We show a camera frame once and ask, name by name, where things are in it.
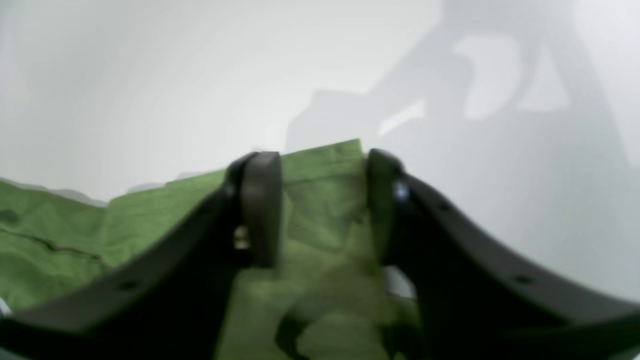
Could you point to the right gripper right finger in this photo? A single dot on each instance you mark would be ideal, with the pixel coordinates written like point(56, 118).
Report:
point(478, 299)

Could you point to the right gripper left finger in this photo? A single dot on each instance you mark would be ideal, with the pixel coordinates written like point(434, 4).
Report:
point(170, 302)

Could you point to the green T-shirt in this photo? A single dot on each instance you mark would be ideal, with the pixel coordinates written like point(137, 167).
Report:
point(325, 300)

